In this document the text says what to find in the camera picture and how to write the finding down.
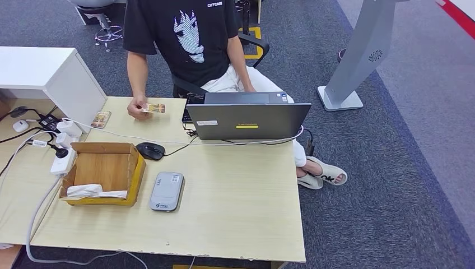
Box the black power brick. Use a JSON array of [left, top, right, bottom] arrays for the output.
[[38, 114, 62, 133]]

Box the orange printed ID card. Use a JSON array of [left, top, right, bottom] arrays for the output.
[[141, 103, 166, 114]]

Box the cardboard box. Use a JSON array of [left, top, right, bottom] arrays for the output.
[[58, 142, 147, 207]]

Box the black office chair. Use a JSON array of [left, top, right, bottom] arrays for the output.
[[171, 33, 271, 98]]

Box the thin white cable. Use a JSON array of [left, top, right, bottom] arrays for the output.
[[61, 117, 304, 146]]

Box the chrome base stool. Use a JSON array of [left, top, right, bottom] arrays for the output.
[[76, 0, 124, 53]]

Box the grey card reader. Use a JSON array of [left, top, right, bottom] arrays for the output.
[[149, 171, 185, 213]]

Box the small white power adapter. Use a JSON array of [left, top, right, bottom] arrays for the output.
[[55, 132, 74, 149]]

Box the black laptop power adapter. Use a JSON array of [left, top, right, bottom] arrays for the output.
[[300, 128, 315, 157]]

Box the white crumpled tissue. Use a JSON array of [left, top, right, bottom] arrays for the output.
[[66, 184, 128, 200]]

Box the person's right hand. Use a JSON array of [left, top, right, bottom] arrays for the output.
[[127, 95, 153, 120]]

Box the brown printed card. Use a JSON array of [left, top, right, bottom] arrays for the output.
[[91, 110, 112, 129]]

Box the large white charger block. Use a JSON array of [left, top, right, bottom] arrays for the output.
[[56, 119, 83, 138]]

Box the thick grey power cable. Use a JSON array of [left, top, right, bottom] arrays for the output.
[[25, 174, 149, 269]]

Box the black mouse cable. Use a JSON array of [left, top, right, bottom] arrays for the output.
[[163, 122, 199, 157]]

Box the black keyboard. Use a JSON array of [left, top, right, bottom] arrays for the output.
[[181, 93, 206, 123]]

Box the person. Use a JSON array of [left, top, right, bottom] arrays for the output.
[[122, 0, 348, 191]]

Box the grey laptop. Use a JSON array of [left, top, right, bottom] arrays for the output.
[[185, 91, 312, 141]]

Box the white cabinet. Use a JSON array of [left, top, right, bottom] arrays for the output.
[[0, 46, 108, 135]]

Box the grey kiosk stand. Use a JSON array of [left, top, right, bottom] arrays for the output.
[[317, 0, 402, 112]]

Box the white tagged cable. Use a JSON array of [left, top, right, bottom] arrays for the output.
[[0, 131, 57, 175]]

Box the black metal frame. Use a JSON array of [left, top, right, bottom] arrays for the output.
[[235, 0, 253, 27]]

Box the white power strip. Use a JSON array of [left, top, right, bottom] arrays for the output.
[[50, 146, 77, 177]]

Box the beige slide sandal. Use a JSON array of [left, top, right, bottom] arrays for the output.
[[296, 173, 324, 191], [306, 156, 348, 187]]

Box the black power plug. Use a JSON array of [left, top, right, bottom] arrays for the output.
[[50, 145, 69, 159]]

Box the black computer mouse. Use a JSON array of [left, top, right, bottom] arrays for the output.
[[136, 142, 166, 161]]

